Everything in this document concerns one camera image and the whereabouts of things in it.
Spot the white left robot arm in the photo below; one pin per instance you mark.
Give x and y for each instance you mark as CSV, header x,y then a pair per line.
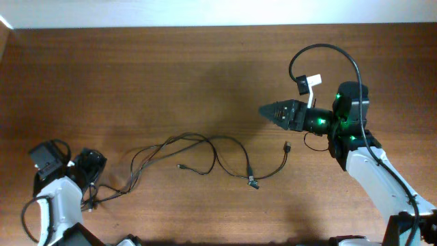
x,y
63,187

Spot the small black adapter plug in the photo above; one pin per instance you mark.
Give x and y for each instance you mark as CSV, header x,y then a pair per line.
x,y
253,184

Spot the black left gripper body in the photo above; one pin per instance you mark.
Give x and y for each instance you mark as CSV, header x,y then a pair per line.
x,y
94,162

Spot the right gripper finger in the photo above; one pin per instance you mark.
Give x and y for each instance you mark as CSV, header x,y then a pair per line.
x,y
283,121
279,108

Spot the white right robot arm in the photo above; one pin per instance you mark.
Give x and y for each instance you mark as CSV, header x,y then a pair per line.
x,y
409,218

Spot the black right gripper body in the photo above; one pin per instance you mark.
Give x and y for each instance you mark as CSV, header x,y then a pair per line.
x,y
300,117

